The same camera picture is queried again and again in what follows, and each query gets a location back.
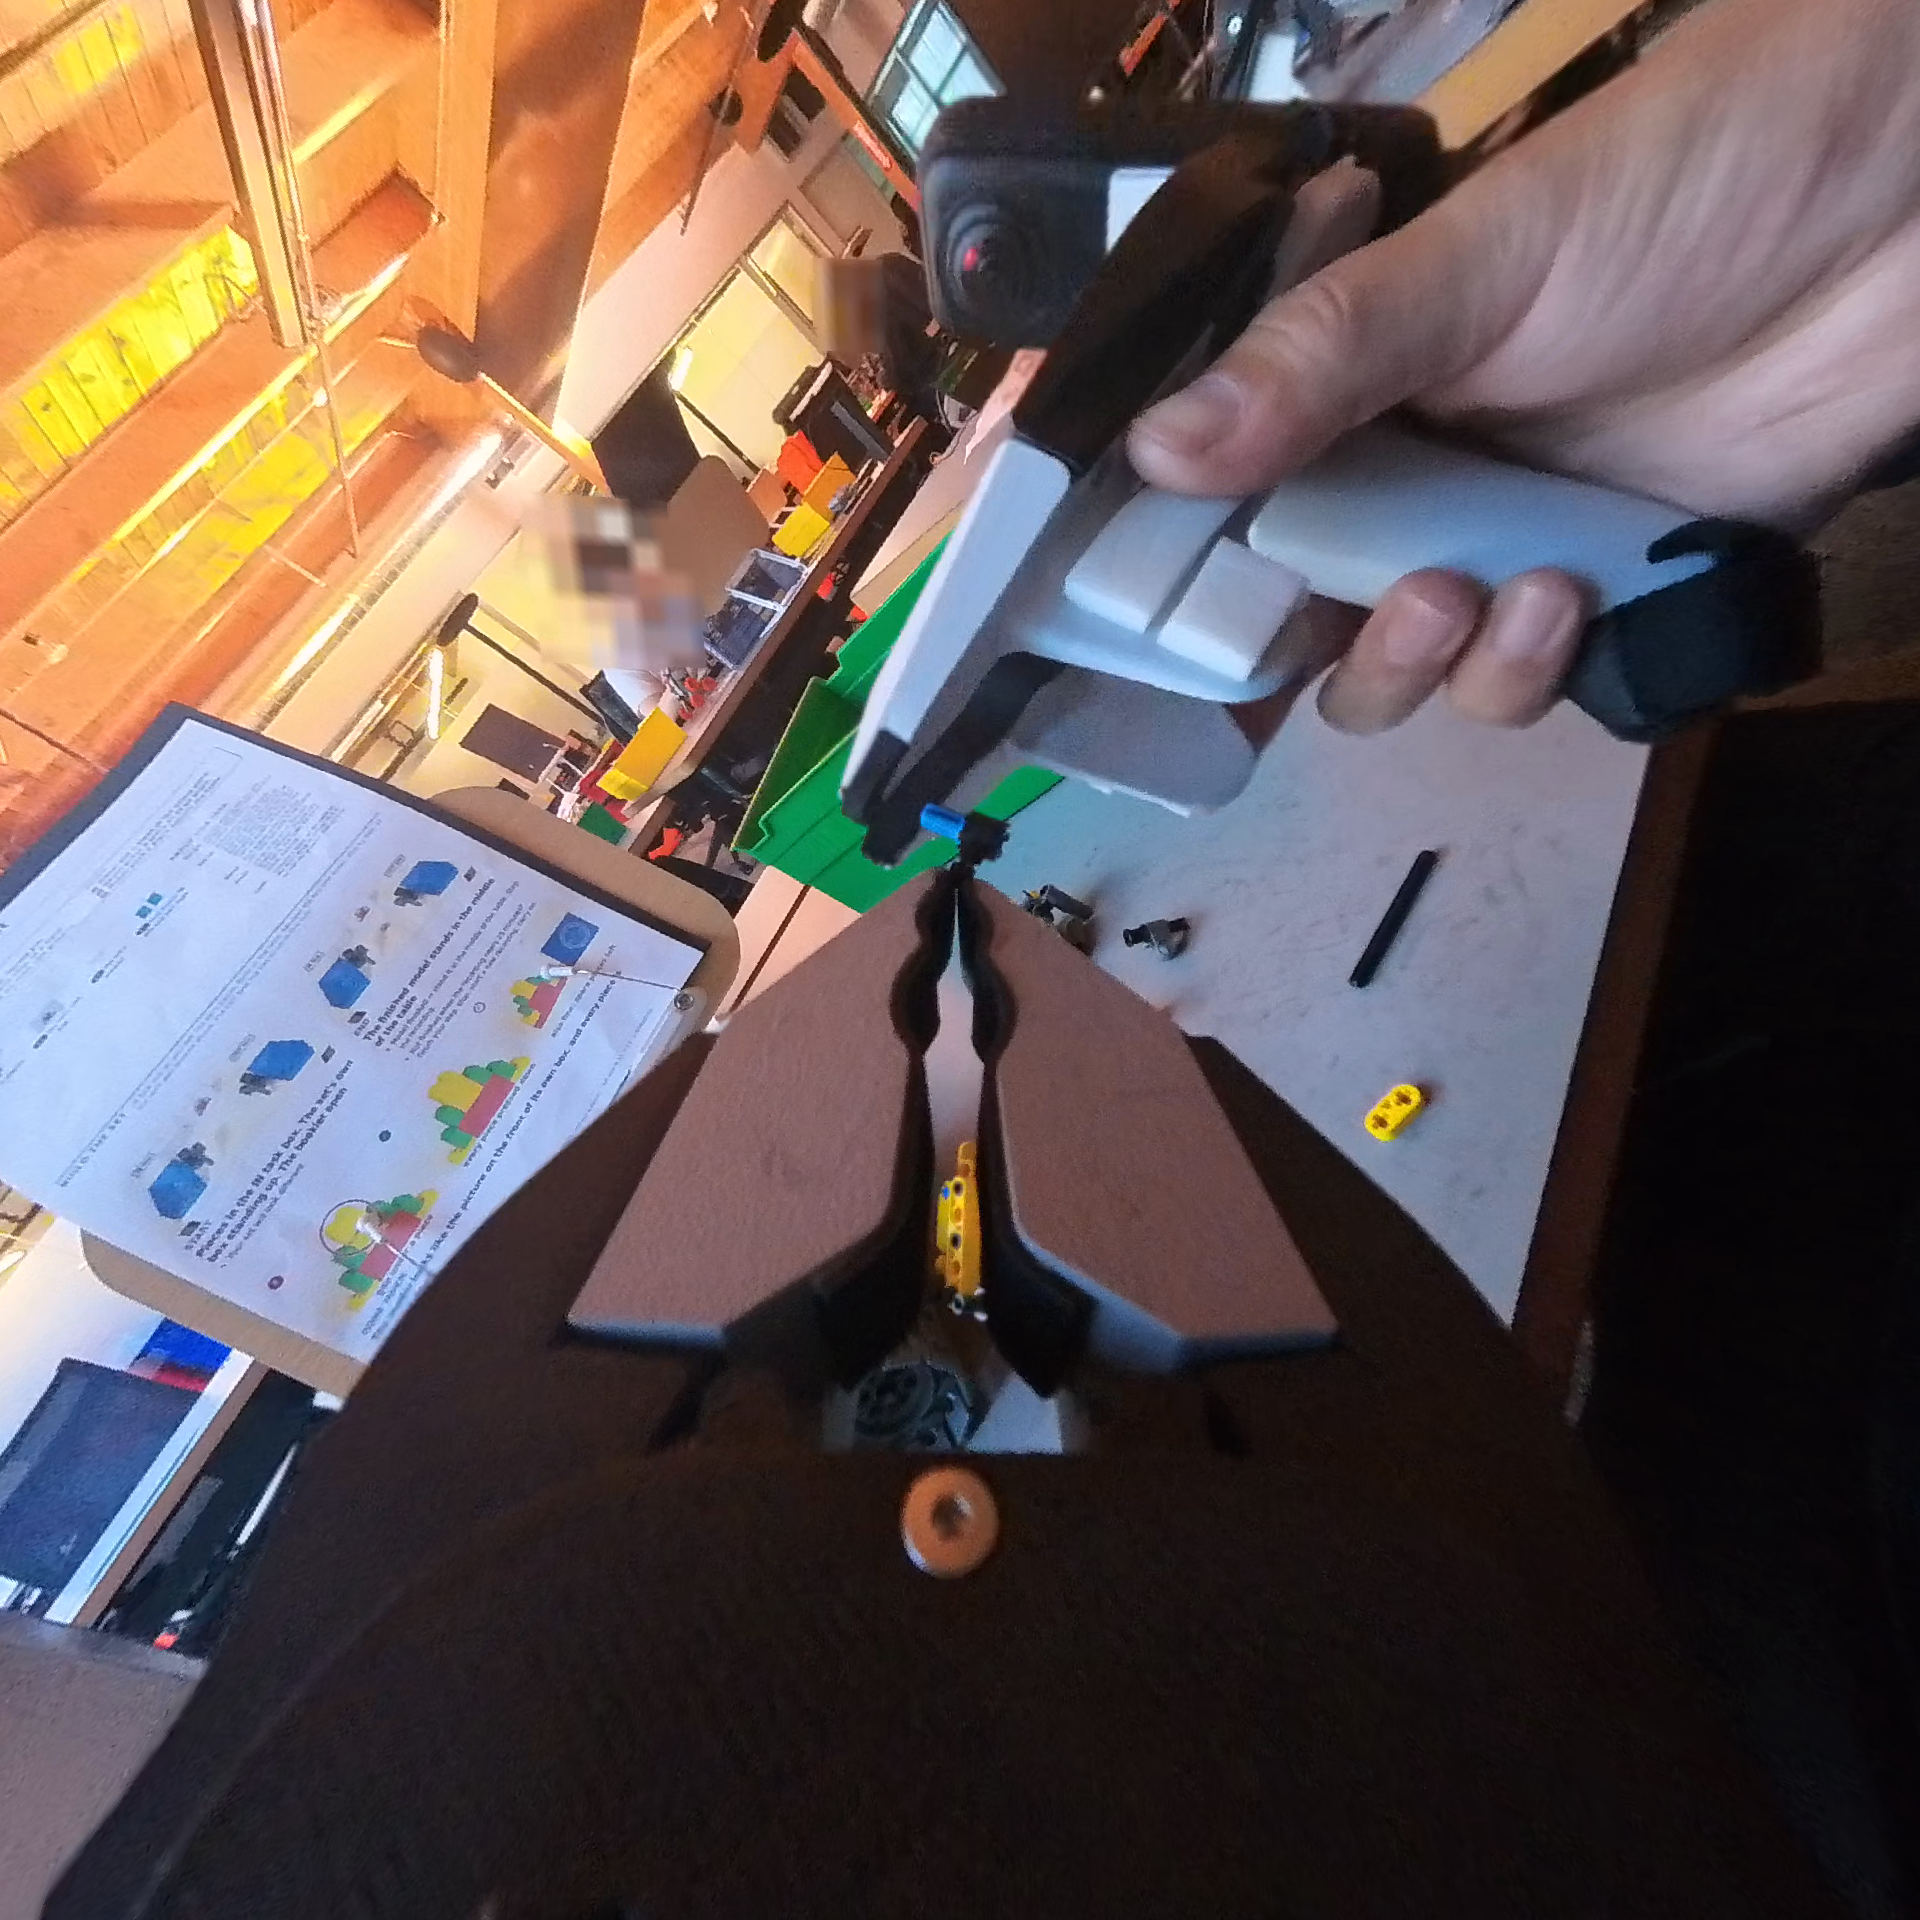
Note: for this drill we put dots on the black monitor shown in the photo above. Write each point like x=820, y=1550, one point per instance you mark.
x=90, y=1477

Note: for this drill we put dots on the grey and black connector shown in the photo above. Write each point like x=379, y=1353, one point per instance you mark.
x=1157, y=935

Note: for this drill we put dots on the yellow black toy tracked vehicle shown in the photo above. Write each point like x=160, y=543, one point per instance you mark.
x=902, y=1411

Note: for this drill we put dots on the small yellow two-hole beam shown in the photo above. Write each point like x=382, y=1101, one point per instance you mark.
x=1395, y=1111

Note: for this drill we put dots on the long black axle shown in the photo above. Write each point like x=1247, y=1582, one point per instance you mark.
x=1394, y=917

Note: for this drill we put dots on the black pole stand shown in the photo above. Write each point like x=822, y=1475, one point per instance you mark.
x=466, y=613

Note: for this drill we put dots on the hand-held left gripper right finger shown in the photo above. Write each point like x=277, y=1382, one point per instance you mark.
x=1141, y=1202

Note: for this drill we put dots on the person's right hand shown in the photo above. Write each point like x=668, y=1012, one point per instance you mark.
x=1652, y=300

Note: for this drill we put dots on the black panel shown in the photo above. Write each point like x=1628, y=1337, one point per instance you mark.
x=646, y=429

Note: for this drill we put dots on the printed instruction sheet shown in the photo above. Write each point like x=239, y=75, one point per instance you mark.
x=301, y=1020

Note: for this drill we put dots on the yellow plastic bin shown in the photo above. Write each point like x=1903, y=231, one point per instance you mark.
x=646, y=758
x=804, y=531

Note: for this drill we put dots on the orange plastic bin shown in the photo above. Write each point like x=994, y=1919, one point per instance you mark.
x=820, y=466

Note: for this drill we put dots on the long ceiling light fixture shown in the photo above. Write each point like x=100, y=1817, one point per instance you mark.
x=263, y=181

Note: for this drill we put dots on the black round ceiling lamp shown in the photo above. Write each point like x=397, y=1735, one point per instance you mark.
x=447, y=341

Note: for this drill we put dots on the green plastic bin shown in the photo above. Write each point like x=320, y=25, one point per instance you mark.
x=810, y=811

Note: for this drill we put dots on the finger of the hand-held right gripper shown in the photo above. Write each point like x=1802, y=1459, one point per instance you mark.
x=1141, y=735
x=960, y=599

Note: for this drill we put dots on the black connector with blue pin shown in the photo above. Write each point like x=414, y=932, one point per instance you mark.
x=938, y=822

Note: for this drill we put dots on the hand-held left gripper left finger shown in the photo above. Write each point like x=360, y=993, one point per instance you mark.
x=765, y=1186

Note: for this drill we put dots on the yellow and grey brick frame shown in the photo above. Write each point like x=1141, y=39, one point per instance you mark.
x=1060, y=905

